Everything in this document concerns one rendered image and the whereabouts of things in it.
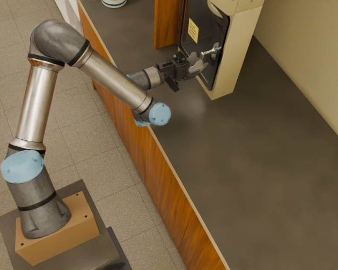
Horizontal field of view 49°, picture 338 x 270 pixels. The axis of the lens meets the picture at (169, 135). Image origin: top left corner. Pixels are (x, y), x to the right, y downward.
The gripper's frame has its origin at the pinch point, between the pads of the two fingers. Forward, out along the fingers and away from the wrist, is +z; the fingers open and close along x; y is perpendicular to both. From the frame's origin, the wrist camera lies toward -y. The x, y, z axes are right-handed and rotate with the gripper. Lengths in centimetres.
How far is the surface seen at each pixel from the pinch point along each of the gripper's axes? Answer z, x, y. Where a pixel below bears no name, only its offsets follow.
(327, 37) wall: 48, -14, 7
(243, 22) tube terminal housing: 9.5, -6.2, 21.4
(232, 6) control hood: 2.7, -6.5, 30.0
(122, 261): -53, -25, -114
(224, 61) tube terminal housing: 5.8, -5.4, 3.3
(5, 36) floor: -67, 179, -107
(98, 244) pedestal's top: -62, -41, -22
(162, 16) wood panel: -1.8, 31.8, -0.5
